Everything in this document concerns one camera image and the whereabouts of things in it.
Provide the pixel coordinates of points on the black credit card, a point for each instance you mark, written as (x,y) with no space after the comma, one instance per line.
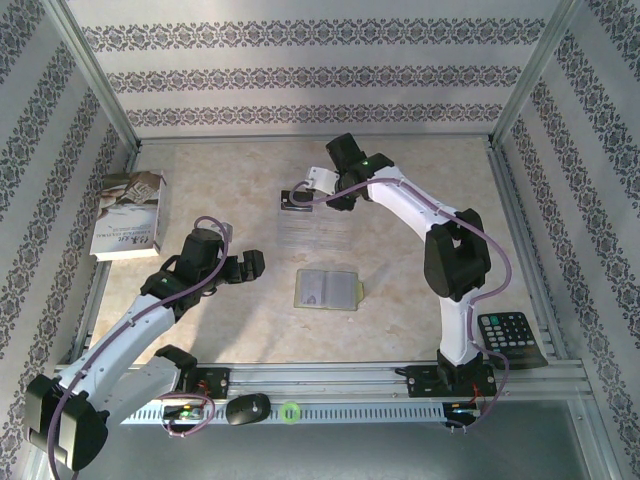
(286,205)

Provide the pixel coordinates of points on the clear plastic card holder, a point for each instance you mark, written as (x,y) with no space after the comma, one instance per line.
(340,290)

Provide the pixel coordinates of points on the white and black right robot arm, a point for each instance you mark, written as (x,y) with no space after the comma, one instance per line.
(410,205)

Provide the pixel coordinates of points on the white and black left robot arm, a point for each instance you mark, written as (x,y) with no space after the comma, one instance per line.
(125,340)

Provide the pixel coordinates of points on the white heritage cultural book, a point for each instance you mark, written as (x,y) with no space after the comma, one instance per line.
(127,215)

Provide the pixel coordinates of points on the black computer mouse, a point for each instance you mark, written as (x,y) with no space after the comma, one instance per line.
(247,410)

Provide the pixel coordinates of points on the small circuit board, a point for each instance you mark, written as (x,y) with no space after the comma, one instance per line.
(465,410)
(185,413)

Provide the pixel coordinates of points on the grey metal tray panel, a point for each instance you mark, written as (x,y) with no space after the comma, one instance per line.
(350,455)

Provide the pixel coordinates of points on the black calculator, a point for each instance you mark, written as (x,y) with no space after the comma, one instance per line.
(510,335)

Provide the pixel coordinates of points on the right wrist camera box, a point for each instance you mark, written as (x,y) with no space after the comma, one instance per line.
(321,179)

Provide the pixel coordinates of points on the aluminium frame rail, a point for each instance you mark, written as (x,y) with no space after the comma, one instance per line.
(92,310)
(300,140)
(527,250)
(325,375)

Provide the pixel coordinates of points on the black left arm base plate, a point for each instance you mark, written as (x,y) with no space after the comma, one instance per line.
(220,382)

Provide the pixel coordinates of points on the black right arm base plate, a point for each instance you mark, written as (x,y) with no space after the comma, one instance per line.
(420,382)

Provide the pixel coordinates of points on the aluminium frame post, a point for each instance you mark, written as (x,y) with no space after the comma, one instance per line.
(532,75)
(97,75)

